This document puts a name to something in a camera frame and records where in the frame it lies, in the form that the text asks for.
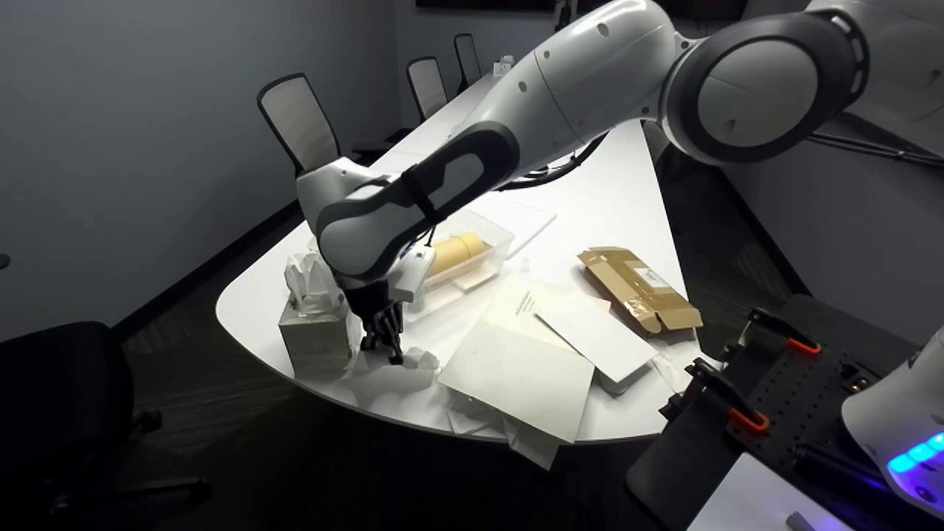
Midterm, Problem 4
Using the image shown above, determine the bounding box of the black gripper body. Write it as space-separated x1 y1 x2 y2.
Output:
336 278 408 335

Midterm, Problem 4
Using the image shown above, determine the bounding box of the white tissue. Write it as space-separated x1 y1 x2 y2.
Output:
345 343 444 399

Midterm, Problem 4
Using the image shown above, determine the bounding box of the white tissue box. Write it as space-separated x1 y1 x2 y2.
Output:
278 250 355 379

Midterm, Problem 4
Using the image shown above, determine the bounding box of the yellow sponge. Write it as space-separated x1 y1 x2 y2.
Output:
430 231 494 279

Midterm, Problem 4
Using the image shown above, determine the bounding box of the white flat box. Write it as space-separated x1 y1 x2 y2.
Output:
438 284 662 447

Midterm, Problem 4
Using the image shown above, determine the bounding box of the white container lid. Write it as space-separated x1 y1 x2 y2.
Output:
470 188 562 264

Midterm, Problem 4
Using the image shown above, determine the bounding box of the white paper sheet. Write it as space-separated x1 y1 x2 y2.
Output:
439 391 566 471

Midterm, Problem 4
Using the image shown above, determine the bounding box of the grey mesh-back chair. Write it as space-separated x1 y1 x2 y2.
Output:
405 54 452 121
448 28 488 89
253 71 349 177

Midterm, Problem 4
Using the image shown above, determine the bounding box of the brown cardboard box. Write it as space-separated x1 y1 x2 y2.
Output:
576 244 709 338

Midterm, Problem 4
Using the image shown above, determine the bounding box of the black office chair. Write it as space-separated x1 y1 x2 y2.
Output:
0 319 213 531

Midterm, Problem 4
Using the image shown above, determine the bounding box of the white flat panel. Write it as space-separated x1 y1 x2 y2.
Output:
684 447 831 531

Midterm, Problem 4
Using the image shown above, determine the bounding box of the black perforated mounting board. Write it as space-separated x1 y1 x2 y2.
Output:
625 291 926 531

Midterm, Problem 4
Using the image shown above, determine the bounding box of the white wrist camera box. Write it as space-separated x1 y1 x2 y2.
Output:
390 244 438 303

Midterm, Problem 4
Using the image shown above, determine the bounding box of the orange-handled black clamp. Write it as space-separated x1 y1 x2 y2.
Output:
736 303 827 359
677 353 777 438

